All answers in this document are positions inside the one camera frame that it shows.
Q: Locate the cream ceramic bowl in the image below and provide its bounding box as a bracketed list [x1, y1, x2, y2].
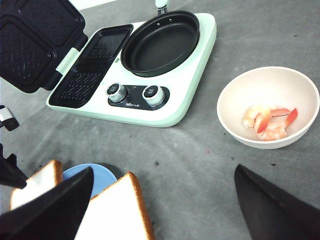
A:
[216, 66, 320, 150]

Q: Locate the silver right control knob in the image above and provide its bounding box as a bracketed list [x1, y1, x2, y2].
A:
[142, 85, 165, 107]

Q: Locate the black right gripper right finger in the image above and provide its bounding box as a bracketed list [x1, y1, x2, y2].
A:
[234, 164, 320, 240]

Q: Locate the pink shrimp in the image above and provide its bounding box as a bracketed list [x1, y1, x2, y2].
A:
[254, 108, 298, 141]
[243, 104, 290, 133]

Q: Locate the toast slice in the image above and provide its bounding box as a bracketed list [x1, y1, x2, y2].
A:
[75, 171, 156, 240]
[9, 159, 63, 211]

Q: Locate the blue plastic plate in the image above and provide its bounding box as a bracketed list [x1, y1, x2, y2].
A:
[62, 163, 117, 199]

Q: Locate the black frying pan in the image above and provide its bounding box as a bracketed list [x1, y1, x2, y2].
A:
[120, 0, 200, 78]

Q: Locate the silver control knob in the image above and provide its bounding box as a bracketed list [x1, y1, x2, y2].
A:
[142, 85, 165, 107]
[106, 82, 127, 103]

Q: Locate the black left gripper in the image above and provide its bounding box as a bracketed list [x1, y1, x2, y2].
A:
[0, 144, 27, 189]

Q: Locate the mint green breakfast maker base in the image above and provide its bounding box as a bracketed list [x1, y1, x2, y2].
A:
[46, 11, 217, 127]

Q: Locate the silver left control knob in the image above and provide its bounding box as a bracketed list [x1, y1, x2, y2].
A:
[106, 82, 127, 103]

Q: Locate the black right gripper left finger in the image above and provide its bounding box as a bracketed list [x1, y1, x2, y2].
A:
[0, 167, 94, 240]

